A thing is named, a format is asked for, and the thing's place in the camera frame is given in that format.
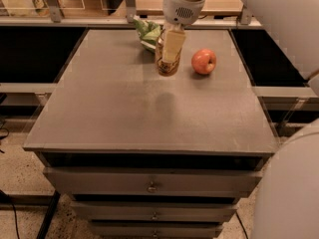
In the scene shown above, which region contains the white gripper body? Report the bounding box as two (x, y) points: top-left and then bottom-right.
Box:
(162, 0), (205, 25)

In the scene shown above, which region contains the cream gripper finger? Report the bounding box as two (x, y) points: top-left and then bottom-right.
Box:
(163, 24), (186, 61)

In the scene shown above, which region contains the orange soda can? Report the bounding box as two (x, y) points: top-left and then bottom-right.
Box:
(155, 30), (181, 77)

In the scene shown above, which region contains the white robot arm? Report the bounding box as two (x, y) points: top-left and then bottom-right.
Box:
(237, 0), (319, 239)

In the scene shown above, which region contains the green jalapeno chip bag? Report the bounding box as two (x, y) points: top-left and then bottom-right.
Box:
(134, 19), (161, 53)

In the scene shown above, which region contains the red apple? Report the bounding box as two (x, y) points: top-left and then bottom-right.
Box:
(191, 49), (216, 75)

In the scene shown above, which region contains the grey drawer cabinet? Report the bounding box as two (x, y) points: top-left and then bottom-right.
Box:
(25, 30), (276, 227)

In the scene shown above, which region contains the top drawer with knob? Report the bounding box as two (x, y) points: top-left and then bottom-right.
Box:
(43, 167), (262, 198)

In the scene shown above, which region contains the drawer with knob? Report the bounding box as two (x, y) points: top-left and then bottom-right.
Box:
(71, 201), (236, 223)
(43, 167), (262, 198)
(89, 222), (222, 239)

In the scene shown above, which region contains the middle drawer with knob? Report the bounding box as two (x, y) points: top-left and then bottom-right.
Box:
(71, 201), (236, 223)

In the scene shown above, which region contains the bottom drawer with knob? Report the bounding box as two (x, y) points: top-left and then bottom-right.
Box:
(89, 222), (222, 239)

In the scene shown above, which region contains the black cable on floor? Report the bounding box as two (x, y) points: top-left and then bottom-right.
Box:
(0, 189), (21, 239)

